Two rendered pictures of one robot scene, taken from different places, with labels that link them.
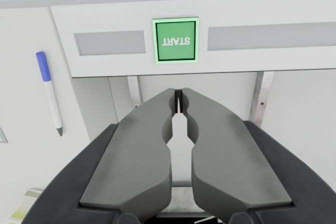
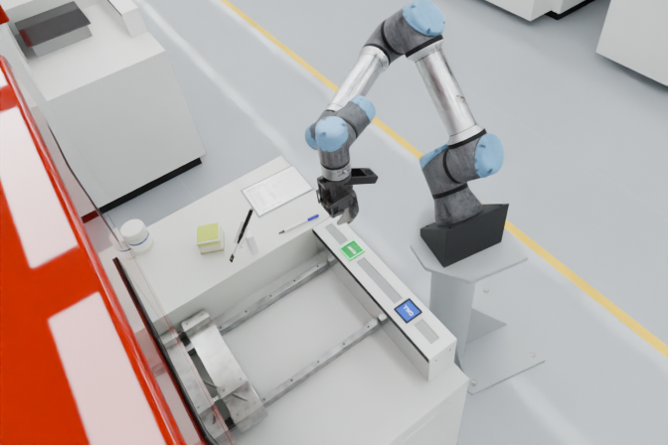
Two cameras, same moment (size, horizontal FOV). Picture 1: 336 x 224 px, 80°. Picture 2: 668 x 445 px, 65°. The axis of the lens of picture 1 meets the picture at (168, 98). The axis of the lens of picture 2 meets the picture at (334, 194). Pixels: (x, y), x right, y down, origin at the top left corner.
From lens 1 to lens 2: 143 cm
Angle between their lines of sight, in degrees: 60
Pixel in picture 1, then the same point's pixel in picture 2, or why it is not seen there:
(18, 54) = (312, 210)
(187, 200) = (225, 356)
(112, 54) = (332, 235)
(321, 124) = (355, 413)
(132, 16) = (350, 234)
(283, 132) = (330, 393)
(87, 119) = (291, 241)
